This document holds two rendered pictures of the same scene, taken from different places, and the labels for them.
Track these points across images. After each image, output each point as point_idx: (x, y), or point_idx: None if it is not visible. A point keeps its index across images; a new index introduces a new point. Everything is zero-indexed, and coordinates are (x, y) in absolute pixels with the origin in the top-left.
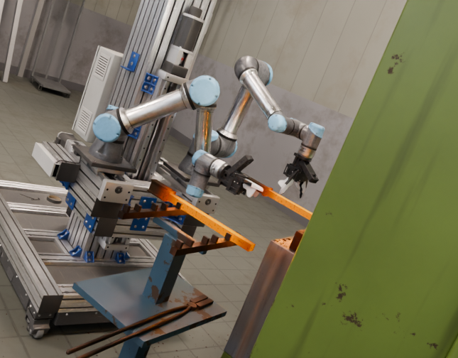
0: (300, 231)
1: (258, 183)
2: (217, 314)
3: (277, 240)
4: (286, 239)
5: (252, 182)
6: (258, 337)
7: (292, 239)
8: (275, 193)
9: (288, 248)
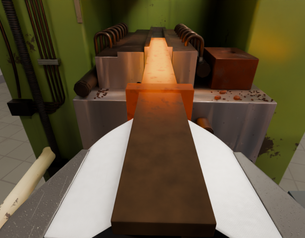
0: (250, 57)
1: (188, 123)
2: None
3: (257, 100)
4: (226, 98)
5: (206, 163)
6: None
7: (254, 74)
8: (168, 77)
9: (254, 89)
